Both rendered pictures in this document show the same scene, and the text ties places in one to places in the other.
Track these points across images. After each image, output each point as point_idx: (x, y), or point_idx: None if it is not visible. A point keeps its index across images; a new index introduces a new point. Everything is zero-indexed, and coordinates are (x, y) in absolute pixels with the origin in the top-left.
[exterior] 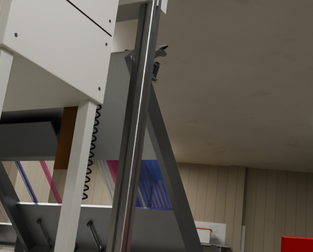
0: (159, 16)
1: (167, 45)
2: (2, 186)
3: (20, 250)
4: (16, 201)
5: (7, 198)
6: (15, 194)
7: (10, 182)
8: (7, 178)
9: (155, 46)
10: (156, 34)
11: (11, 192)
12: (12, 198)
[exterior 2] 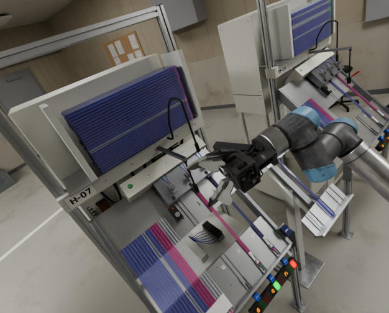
0: (69, 214)
1: (186, 169)
2: (247, 203)
3: (291, 238)
4: (260, 214)
5: (253, 210)
6: (257, 210)
7: (251, 203)
8: (248, 200)
9: (80, 227)
10: (76, 222)
11: (254, 208)
12: (256, 212)
